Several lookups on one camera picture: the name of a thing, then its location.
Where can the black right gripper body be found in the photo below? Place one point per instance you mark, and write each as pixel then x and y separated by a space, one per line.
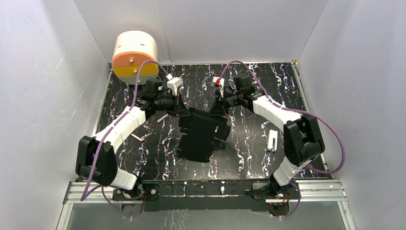
pixel 219 104

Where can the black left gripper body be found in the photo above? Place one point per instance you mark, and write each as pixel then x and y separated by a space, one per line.
pixel 179 108

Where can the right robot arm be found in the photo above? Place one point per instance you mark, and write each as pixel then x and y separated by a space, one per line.
pixel 302 138

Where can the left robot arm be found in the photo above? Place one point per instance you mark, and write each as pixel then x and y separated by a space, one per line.
pixel 96 155

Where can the pink white marker pen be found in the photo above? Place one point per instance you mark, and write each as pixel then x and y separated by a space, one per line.
pixel 162 118

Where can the small red-capped white pen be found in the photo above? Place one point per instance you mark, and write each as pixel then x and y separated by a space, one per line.
pixel 137 138

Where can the round cream drawer cabinet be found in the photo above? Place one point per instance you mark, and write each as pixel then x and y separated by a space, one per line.
pixel 132 48

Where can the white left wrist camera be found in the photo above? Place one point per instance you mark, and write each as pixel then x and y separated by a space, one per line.
pixel 174 83

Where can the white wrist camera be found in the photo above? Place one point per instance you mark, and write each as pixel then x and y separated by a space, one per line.
pixel 218 83
pixel 174 83

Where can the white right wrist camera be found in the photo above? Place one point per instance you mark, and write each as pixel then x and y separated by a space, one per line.
pixel 218 83

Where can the aluminium front rail frame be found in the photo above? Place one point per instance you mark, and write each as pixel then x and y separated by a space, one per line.
pixel 314 204

